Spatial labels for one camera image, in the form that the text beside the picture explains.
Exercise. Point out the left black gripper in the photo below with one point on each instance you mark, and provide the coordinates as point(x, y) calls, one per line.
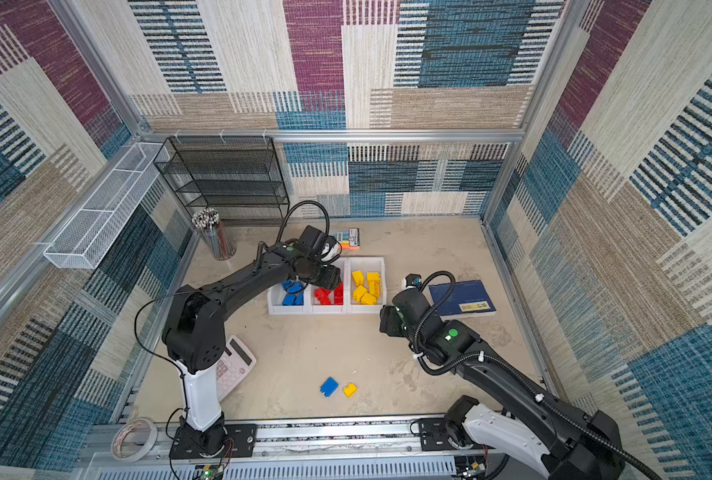
point(331, 279)

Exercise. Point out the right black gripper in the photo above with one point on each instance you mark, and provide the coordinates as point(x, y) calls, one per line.
point(390, 321)

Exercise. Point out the long red lego brick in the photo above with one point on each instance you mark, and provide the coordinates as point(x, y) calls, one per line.
point(323, 296)

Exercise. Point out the hollow yellow lego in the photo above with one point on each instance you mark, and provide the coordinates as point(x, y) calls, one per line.
point(375, 288)

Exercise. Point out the small yellow lego front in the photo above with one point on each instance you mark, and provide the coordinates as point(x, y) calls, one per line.
point(350, 389)

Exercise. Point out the blue lego front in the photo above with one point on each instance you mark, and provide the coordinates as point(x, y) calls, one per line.
point(329, 387)

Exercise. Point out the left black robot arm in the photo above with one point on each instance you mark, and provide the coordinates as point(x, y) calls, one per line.
point(194, 333)

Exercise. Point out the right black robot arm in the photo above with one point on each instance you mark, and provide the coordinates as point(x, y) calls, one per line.
point(543, 432)

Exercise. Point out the highlighter marker pack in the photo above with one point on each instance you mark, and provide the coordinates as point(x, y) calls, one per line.
point(349, 239)

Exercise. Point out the white middle bin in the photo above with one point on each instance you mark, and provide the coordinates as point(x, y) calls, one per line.
point(334, 307)

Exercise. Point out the white bin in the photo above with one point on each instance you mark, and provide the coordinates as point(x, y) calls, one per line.
point(276, 294)
point(368, 264)
point(334, 307)

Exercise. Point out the white right bin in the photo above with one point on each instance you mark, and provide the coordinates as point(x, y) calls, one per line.
point(368, 264)

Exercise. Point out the white left bin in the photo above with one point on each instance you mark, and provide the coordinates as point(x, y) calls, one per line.
point(276, 294)

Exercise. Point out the blue book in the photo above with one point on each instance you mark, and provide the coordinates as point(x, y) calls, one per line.
point(468, 298)

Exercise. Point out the pencil cup with pencils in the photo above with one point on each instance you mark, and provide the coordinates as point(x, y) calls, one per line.
point(208, 224)

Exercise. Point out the pink white calculator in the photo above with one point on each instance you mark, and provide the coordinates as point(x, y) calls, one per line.
point(234, 366)

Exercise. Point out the tape roll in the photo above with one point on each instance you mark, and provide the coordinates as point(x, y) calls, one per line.
point(134, 441)

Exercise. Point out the black wire shelf rack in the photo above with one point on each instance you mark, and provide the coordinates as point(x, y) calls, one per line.
point(238, 176)

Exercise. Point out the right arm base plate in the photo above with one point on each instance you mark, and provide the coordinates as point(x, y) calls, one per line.
point(441, 434)

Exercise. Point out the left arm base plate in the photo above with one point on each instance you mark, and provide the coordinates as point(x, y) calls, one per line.
point(221, 441)

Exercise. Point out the white mesh wall basket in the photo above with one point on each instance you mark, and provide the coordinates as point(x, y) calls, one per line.
point(90, 233)

